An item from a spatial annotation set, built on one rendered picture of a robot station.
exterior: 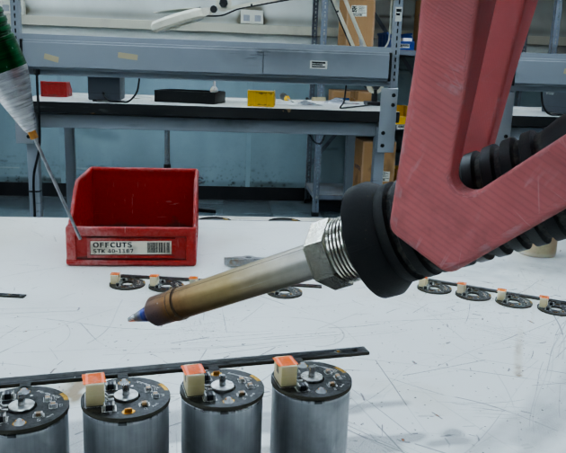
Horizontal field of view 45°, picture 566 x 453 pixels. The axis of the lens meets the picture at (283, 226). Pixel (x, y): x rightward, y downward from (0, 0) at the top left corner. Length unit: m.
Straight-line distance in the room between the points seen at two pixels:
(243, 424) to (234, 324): 0.23
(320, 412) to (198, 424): 0.04
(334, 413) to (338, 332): 0.21
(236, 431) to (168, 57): 2.34
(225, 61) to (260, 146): 2.20
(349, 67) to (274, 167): 2.23
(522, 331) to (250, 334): 0.17
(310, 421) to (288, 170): 4.50
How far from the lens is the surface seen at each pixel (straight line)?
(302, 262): 0.15
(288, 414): 0.21
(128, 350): 0.40
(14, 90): 0.17
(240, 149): 4.66
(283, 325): 0.43
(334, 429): 0.22
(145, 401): 0.20
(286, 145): 4.68
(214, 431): 0.20
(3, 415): 0.20
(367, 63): 2.56
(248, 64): 2.51
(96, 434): 0.20
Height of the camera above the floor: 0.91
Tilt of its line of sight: 13 degrees down
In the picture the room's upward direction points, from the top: 2 degrees clockwise
